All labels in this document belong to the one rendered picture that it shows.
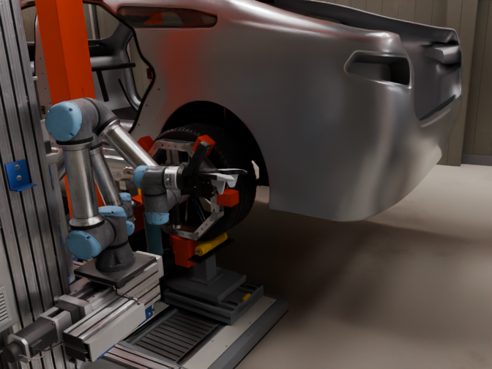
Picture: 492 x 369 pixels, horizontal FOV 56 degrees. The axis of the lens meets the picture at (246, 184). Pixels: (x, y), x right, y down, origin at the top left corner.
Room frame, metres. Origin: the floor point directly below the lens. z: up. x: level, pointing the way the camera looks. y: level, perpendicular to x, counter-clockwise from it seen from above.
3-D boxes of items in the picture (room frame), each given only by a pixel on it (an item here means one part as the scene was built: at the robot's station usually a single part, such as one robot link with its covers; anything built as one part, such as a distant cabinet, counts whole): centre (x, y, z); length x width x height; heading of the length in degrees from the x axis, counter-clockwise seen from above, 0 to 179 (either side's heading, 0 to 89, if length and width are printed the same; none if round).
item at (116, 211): (1.63, 0.52, 0.98); 0.13 x 0.12 x 0.14; 165
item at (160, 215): (1.46, 0.29, 1.12); 0.11 x 0.08 x 0.11; 165
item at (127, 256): (1.64, 0.52, 0.87); 0.15 x 0.15 x 0.10
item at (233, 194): (2.27, 0.10, 0.85); 0.09 x 0.08 x 0.07; 57
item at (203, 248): (2.46, 0.21, 0.51); 0.29 x 0.06 x 0.06; 147
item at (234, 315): (2.55, 0.23, 0.13); 0.50 x 0.36 x 0.10; 57
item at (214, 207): (2.44, 0.37, 0.85); 0.54 x 0.07 x 0.54; 57
